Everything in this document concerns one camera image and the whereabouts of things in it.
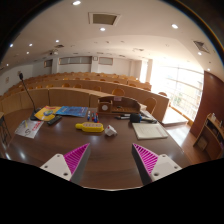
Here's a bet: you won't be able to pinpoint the blue book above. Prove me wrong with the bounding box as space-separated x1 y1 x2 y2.
54 105 89 118

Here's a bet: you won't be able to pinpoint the round ceiling lights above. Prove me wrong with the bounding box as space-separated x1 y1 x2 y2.
8 0 214 56

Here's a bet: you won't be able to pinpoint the large bright window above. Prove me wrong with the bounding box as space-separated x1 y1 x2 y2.
149 64 205 123

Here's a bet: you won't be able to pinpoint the small ceiling vent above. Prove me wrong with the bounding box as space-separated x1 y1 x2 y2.
193 39 211 54

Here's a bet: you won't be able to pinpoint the black gooseneck microphone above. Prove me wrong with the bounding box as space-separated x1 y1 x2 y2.
18 72 43 122

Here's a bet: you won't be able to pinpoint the white paper booklet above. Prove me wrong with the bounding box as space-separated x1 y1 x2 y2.
131 122 169 140

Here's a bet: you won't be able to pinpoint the rows of wooden seats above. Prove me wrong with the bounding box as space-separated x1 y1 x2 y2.
0 70 171 123

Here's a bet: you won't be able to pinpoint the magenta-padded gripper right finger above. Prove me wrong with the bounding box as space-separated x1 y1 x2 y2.
131 142 183 186

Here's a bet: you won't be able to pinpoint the wooden shelf unit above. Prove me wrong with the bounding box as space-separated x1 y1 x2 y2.
192 112 224 161

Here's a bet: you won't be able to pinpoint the yellow power strip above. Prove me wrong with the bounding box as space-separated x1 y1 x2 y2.
75 121 105 134

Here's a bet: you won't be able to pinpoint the black remote control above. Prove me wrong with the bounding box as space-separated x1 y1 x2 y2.
46 115 63 126

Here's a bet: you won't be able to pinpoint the wooden desk organizer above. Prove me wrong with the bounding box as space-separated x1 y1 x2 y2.
97 95 142 116

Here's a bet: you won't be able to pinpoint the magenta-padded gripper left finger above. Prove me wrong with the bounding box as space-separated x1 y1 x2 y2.
39 142 92 186

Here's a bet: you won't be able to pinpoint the large square ceiling vent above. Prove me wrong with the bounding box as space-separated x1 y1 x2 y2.
88 12 121 26

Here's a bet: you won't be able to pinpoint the white and red paper sheet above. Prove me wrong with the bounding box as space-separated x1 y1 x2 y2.
14 119 45 139

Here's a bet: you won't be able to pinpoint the grey remote control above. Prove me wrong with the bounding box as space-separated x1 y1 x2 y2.
139 109 153 120

